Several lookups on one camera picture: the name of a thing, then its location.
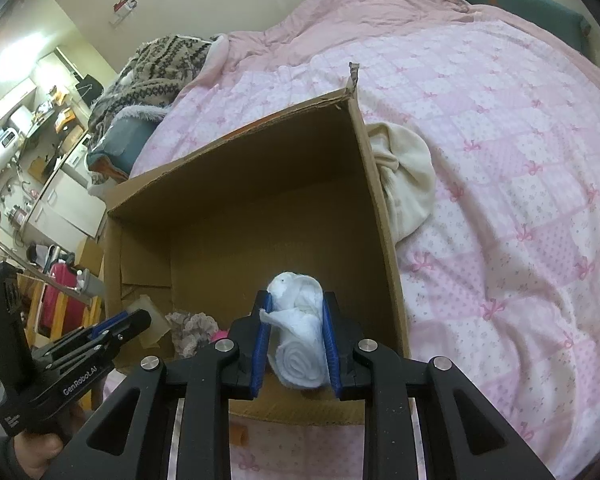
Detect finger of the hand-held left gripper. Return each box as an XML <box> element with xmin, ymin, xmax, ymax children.
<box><xmin>39</xmin><ymin>308</ymin><xmax>153</xmax><ymax>362</ymax></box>
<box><xmin>50</xmin><ymin>340</ymin><xmax>125</xmax><ymax>377</ymax></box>

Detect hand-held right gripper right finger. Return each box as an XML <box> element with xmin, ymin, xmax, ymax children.
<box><xmin>322</xmin><ymin>291</ymin><xmax>556</xmax><ymax>480</ymax></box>

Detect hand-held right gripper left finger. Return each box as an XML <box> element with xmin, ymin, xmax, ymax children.
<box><xmin>45</xmin><ymin>290</ymin><xmax>273</xmax><ymax>480</ymax></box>

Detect clear plastic packet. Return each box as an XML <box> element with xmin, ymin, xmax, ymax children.
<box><xmin>122</xmin><ymin>295</ymin><xmax>171</xmax><ymax>348</ymax></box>

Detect white cloth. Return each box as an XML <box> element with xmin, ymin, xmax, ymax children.
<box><xmin>259</xmin><ymin>271</ymin><xmax>331</xmax><ymax>391</ymax></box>

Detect brown cardboard box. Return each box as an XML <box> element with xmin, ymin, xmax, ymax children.
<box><xmin>102</xmin><ymin>62</ymin><xmax>412</xmax><ymax>423</ymax></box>

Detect person's left hand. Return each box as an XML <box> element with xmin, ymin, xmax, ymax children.
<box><xmin>10</xmin><ymin>402</ymin><xmax>88</xmax><ymax>480</ymax></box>

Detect grey bin with bottle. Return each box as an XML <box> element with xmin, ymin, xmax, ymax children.
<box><xmin>77</xmin><ymin>270</ymin><xmax>106</xmax><ymax>297</ymax></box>

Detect pink suitcase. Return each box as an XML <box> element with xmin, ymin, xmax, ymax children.
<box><xmin>37</xmin><ymin>262</ymin><xmax>81</xmax><ymax>333</ymax></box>

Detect white kitchen cabinets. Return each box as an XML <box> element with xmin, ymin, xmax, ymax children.
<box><xmin>25</xmin><ymin>132</ymin><xmax>108</xmax><ymax>238</ymax></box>

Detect teal cushion with fluffy edge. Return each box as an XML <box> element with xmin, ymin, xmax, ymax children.
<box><xmin>86</xmin><ymin>105</ymin><xmax>163</xmax><ymax>181</ymax></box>

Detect cream cloth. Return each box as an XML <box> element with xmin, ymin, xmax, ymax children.
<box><xmin>367</xmin><ymin>121</ymin><xmax>437</xmax><ymax>243</ymax></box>

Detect black hanging garment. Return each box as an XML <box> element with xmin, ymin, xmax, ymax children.
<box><xmin>72</xmin><ymin>75</ymin><xmax>105</xmax><ymax>106</ymax></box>

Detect patterned knit blanket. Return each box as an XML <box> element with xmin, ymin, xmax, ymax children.
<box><xmin>87</xmin><ymin>35</ymin><xmax>216</xmax><ymax>133</ymax></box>

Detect pink bow-print quilt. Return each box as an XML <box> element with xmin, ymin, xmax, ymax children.
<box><xmin>100</xmin><ymin>0</ymin><xmax>600</xmax><ymax>480</ymax></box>

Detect teal pillow with orange stripe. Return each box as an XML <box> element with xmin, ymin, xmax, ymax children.
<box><xmin>434</xmin><ymin>0</ymin><xmax>592</xmax><ymax>56</ymax></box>

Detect yellow wooden frame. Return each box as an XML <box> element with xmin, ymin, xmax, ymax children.
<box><xmin>22</xmin><ymin>280</ymin><xmax>105</xmax><ymax>346</ymax></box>

